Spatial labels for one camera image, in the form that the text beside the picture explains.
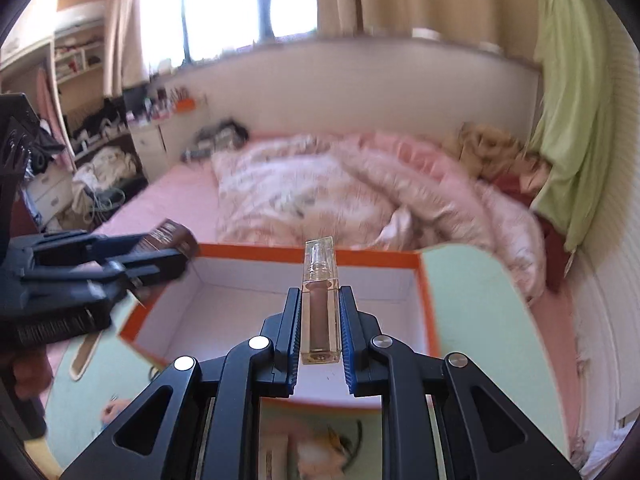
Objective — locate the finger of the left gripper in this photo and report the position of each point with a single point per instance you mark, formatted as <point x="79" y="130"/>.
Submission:
<point x="74" y="274"/>
<point x="69" y="247"/>

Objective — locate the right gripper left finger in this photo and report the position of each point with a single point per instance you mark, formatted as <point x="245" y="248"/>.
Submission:
<point x="200" y="420"/>

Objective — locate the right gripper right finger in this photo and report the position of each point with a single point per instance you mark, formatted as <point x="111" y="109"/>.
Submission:
<point x="441" y="418"/>

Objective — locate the brown cosmetic carton box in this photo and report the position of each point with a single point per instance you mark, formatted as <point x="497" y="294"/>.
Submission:
<point x="168" y="235"/>

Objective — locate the beige doll figure keychain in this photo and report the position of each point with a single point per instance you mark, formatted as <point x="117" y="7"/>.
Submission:
<point x="328" y="455"/>

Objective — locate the clear lip gloss tube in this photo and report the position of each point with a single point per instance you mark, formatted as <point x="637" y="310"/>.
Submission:
<point x="320" y="333"/>

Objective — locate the brown capybara plush keychain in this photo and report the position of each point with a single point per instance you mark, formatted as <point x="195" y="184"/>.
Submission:
<point x="112" y="409"/>

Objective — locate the person left hand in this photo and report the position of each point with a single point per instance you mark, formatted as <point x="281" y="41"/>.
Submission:
<point x="32" y="372"/>

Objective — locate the white cream tube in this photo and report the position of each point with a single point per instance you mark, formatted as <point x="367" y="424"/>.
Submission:
<point x="273" y="457"/>

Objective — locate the white clothes heap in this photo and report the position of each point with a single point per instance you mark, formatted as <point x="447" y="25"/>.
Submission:
<point x="97" y="185"/>

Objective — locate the pink bed sheet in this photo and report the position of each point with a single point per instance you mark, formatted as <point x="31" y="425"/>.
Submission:
<point x="186" y="194"/>

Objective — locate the white drawer desk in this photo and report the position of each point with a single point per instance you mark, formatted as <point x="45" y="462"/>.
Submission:
<point x="158" y="145"/>

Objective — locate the orange desk organizer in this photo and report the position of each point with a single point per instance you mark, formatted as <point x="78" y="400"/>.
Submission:
<point x="185" y="106"/>

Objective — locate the grey clothes pile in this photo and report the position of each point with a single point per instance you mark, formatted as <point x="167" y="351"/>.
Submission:
<point x="227" y="135"/>

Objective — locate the white slatted wardrobe door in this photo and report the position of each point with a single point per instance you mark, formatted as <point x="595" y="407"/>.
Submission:
<point x="605" y="277"/>

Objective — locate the pink floral duvet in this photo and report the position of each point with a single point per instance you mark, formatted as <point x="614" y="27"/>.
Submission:
<point x="374" y="191"/>

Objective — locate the tan crumpled clothes pile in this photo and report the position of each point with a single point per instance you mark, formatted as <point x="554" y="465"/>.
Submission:
<point x="489" y="153"/>

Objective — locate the green hanging cloth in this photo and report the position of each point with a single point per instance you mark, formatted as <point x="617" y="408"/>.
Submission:
<point x="575" y="129"/>

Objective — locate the beige curtain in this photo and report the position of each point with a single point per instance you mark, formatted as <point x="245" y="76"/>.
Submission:
<point x="508" y="25"/>

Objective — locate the wall bookshelf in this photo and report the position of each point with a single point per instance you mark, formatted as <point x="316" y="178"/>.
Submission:
<point x="78" y="65"/>

